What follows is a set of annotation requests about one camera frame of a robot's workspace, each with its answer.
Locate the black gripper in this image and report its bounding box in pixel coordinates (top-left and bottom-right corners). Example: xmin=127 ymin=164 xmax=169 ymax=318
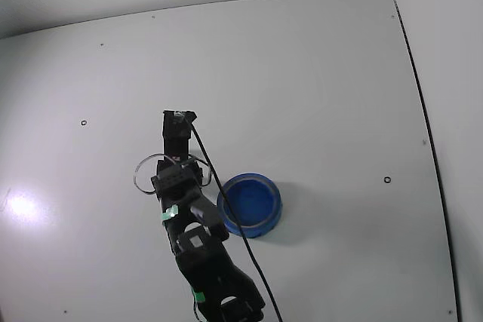
xmin=150 ymin=161 xmax=203 ymax=201

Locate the blue tape roll bin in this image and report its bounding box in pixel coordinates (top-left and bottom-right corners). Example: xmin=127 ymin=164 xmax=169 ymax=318
xmin=216 ymin=173 xmax=284 ymax=239

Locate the grey servo wire loop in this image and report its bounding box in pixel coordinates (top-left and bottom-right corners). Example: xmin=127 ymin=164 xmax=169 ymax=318
xmin=132 ymin=152 xmax=163 ymax=195
xmin=190 ymin=154 xmax=214 ymax=187

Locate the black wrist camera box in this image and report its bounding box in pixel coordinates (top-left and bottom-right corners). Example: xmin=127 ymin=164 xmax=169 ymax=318
xmin=162 ymin=109 xmax=198 ymax=163

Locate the black camera cable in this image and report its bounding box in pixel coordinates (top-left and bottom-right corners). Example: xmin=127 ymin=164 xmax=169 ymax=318
xmin=183 ymin=114 xmax=284 ymax=322

